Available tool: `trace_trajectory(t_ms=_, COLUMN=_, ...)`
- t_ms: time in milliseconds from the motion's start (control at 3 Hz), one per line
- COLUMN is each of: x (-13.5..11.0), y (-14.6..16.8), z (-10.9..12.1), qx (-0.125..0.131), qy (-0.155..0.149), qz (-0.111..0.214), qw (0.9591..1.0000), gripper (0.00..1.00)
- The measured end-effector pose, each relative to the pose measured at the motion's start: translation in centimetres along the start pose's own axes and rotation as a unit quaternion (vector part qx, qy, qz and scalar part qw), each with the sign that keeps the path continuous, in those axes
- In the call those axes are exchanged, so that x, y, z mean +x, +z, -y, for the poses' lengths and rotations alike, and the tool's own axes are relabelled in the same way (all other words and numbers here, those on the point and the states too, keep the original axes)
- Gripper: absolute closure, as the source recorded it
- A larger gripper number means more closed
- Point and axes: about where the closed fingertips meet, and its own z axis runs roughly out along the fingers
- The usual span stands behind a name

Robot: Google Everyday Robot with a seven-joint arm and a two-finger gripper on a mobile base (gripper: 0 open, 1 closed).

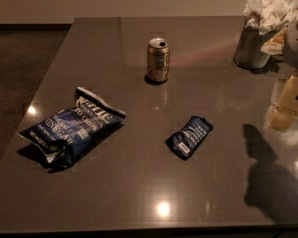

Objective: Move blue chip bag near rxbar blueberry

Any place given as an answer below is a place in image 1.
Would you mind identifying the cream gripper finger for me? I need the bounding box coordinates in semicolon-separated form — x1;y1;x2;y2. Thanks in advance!
266;75;298;131

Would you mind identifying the blue kettle chip bag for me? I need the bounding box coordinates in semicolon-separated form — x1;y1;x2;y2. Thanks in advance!
18;87;126;168

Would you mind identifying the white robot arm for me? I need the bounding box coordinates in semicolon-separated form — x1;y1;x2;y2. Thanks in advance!
265;20;298;131

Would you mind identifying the blue rxbar blueberry wrapper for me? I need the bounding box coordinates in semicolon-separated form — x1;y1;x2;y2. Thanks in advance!
165;116;213;160

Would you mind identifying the metal cup container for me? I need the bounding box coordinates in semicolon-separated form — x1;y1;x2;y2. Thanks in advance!
233;27;276;70

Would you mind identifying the gold soda can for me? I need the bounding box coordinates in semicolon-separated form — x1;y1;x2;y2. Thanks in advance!
147;37;170;83

